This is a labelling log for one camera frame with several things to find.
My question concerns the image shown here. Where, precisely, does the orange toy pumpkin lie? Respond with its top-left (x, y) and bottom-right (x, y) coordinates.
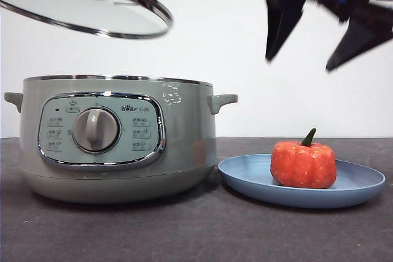
top-left (270, 127), bottom-right (338, 190)

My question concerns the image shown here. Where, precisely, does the glass lid with green knob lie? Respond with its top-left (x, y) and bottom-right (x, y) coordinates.
top-left (0, 0), bottom-right (174, 40)

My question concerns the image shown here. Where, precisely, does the pale green electric steamer pot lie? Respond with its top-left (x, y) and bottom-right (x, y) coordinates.
top-left (3, 74), bottom-right (239, 204)

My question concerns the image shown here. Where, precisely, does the blue round plate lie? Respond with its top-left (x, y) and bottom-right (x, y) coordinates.
top-left (217, 153), bottom-right (386, 209)

